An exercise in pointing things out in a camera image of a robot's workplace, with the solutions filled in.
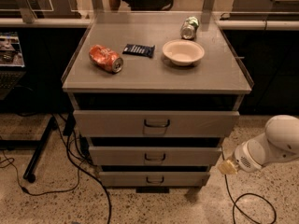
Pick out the grey top drawer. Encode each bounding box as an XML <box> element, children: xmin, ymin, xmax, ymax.
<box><xmin>73</xmin><ymin>110</ymin><xmax>239</xmax><ymax>137</ymax></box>

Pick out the black floor cable left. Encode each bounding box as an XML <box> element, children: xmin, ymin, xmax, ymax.
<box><xmin>0</xmin><ymin>112</ymin><xmax>113</xmax><ymax>224</ymax></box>

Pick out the grey drawer cabinet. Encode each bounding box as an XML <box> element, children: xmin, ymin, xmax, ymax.
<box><xmin>61</xmin><ymin>10</ymin><xmax>254</xmax><ymax>194</ymax></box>

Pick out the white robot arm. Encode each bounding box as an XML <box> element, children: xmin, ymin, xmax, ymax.
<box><xmin>218</xmin><ymin>115</ymin><xmax>299</xmax><ymax>175</ymax></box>

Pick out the black floor cable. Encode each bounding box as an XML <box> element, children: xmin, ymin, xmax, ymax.
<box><xmin>0</xmin><ymin>112</ymin><xmax>113</xmax><ymax>224</ymax></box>
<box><xmin>221</xmin><ymin>152</ymin><xmax>278</xmax><ymax>224</ymax></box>

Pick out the grey middle drawer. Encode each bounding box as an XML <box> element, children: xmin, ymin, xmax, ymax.
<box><xmin>89</xmin><ymin>147</ymin><xmax>221</xmax><ymax>166</ymax></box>

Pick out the computer monitor at left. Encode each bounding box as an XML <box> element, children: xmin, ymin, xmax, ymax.
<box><xmin>0</xmin><ymin>32</ymin><xmax>25</xmax><ymax>68</ymax></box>

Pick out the grey bottom drawer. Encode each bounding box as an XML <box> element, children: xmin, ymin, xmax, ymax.
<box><xmin>99</xmin><ymin>172</ymin><xmax>210</xmax><ymax>187</ymax></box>

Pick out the dark blue snack packet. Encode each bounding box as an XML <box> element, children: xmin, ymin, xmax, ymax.
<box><xmin>122</xmin><ymin>44</ymin><xmax>155</xmax><ymax>58</ymax></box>

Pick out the crushed orange soda can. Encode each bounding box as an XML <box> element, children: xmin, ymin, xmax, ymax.
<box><xmin>89</xmin><ymin>45</ymin><xmax>123</xmax><ymax>74</ymax></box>

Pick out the black floor cable right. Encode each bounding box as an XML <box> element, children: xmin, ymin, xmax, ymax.
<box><xmin>221</xmin><ymin>152</ymin><xmax>278</xmax><ymax>224</ymax></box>

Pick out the crushed green soda can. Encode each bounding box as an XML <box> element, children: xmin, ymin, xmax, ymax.
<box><xmin>180</xmin><ymin>16</ymin><xmax>199</xmax><ymax>40</ymax></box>

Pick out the grey drawer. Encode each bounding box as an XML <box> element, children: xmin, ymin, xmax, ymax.
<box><xmin>99</xmin><ymin>172</ymin><xmax>210</xmax><ymax>187</ymax></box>
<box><xmin>89</xmin><ymin>147</ymin><xmax>221</xmax><ymax>166</ymax></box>
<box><xmin>73</xmin><ymin>110</ymin><xmax>239</xmax><ymax>137</ymax></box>

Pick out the white paper bowl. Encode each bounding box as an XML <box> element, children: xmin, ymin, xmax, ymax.
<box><xmin>163</xmin><ymin>39</ymin><xmax>205</xmax><ymax>66</ymax></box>

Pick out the black stand base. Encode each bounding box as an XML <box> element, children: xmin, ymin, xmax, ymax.
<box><xmin>0</xmin><ymin>118</ymin><xmax>57</xmax><ymax>183</ymax></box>

